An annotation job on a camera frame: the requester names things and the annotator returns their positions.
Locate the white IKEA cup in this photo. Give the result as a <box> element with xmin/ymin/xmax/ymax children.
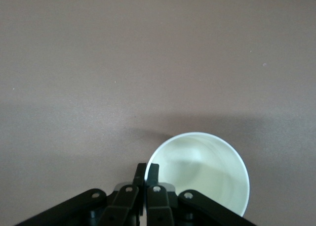
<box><xmin>144</xmin><ymin>132</ymin><xmax>250</xmax><ymax>218</ymax></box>

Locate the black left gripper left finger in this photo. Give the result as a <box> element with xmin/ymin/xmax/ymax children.
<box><xmin>14</xmin><ymin>163</ymin><xmax>147</xmax><ymax>226</ymax></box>

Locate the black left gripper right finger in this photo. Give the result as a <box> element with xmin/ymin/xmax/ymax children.
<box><xmin>145</xmin><ymin>163</ymin><xmax>257</xmax><ymax>226</ymax></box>

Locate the brown table mat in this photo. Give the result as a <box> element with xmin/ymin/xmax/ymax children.
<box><xmin>0</xmin><ymin>0</ymin><xmax>316</xmax><ymax>226</ymax></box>

